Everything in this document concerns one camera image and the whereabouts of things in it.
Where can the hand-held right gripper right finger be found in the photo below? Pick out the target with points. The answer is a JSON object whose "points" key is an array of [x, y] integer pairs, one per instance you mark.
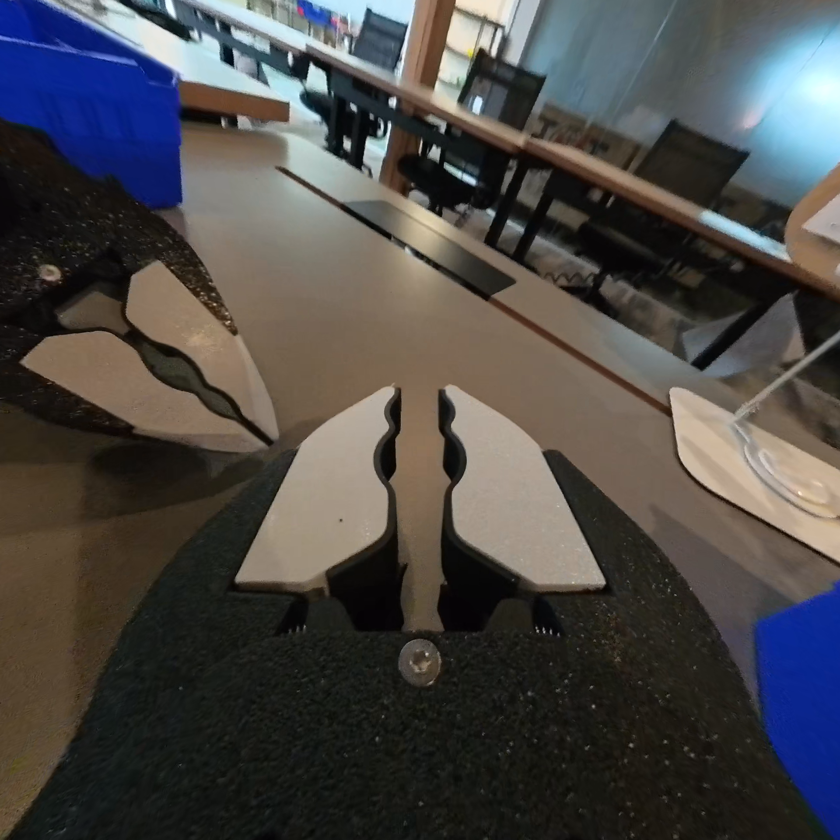
{"points": [[518, 505]]}

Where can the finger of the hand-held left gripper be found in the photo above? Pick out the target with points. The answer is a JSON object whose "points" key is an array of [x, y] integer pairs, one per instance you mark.
{"points": [[111, 374], [190, 328]]}

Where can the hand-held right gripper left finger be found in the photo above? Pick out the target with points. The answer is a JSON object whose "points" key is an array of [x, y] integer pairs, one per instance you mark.
{"points": [[321, 505]]}

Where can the blue plastic bin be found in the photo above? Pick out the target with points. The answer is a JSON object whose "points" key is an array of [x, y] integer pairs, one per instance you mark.
{"points": [[800, 689], [85, 105]]}

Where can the white tray with clear holder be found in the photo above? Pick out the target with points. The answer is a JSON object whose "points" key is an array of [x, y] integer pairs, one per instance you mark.
{"points": [[705, 446]]}

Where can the wooden office table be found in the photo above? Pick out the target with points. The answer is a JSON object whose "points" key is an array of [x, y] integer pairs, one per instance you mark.
{"points": [[229, 98]]}

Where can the clear glass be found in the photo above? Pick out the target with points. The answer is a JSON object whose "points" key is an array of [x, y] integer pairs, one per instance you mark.
{"points": [[787, 485]]}

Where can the long wooden office desk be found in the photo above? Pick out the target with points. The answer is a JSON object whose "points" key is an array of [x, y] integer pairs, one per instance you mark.
{"points": [[348, 65], [656, 197]]}

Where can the wooden pillar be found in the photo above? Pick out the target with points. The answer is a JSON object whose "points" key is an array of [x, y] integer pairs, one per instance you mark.
{"points": [[420, 98]]}

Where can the black mesh office chair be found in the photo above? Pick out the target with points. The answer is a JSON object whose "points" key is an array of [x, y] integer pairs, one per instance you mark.
{"points": [[505, 85], [380, 33], [689, 164]]}

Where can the round wooden table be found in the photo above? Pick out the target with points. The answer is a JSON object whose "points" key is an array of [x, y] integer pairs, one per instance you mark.
{"points": [[807, 256]]}

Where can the white paper sheet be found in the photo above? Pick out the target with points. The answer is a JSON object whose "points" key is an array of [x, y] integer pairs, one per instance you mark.
{"points": [[823, 220]]}

